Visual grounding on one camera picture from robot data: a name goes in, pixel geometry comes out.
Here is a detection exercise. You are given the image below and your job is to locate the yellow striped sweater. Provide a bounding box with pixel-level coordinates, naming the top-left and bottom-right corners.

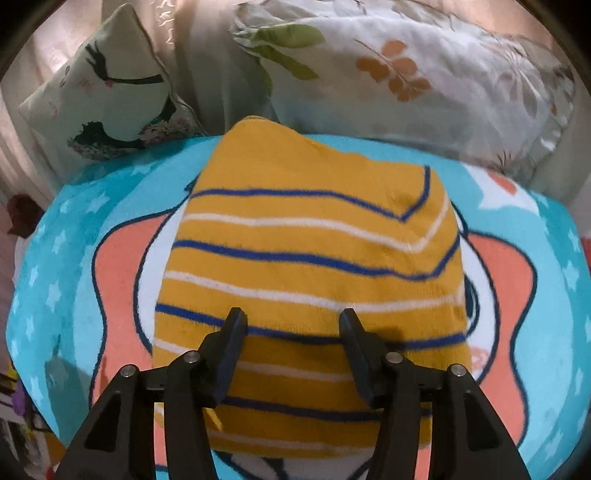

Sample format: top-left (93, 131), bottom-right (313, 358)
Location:
top-left (151, 115), bottom-right (472, 460)

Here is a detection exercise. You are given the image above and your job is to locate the bird print cushion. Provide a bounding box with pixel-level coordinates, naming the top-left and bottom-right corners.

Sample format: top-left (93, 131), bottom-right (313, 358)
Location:
top-left (18, 4), bottom-right (208, 162)

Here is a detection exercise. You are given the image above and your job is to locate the leaf print pillow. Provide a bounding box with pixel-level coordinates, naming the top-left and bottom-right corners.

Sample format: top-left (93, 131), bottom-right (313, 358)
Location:
top-left (230, 0), bottom-right (578, 183)

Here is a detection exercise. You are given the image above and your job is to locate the turquoise printed blanket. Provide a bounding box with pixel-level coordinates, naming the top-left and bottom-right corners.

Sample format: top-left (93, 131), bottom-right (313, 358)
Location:
top-left (6, 133), bottom-right (589, 480)

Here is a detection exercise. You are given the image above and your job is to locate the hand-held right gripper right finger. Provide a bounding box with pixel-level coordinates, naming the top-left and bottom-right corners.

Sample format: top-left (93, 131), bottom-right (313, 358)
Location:
top-left (338, 308), bottom-right (532, 480)

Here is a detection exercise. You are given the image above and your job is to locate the dark red object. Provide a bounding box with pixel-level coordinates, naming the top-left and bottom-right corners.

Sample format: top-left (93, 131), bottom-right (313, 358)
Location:
top-left (7, 194), bottom-right (44, 238)

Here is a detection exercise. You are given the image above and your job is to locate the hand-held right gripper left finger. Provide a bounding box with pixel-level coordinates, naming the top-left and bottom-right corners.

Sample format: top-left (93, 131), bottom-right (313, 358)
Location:
top-left (54, 307), bottom-right (249, 480)

